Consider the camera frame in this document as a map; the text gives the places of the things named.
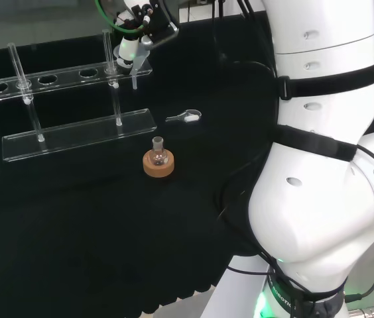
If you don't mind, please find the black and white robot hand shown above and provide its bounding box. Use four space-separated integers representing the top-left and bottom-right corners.
113 0 180 76

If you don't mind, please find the clear plastic funnel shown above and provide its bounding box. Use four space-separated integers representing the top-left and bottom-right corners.
113 44 148 91

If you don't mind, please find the glass weighing funnel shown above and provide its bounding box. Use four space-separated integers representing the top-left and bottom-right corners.
165 109 203 125

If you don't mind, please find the clear acrylic funnel stand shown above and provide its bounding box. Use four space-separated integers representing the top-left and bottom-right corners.
0 28 158 163

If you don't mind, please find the glass round-bottom flask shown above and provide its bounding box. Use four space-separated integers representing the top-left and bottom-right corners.
150 136 170 168

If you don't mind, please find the black cloth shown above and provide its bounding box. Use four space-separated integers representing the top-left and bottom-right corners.
0 9 374 314

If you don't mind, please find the green cable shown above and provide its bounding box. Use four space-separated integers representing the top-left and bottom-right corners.
94 0 150 34

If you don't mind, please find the black cable bundle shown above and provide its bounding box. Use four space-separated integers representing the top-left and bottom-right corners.
218 0 282 221

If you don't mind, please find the cork ring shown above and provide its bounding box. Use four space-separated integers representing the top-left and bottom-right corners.
142 149 177 179

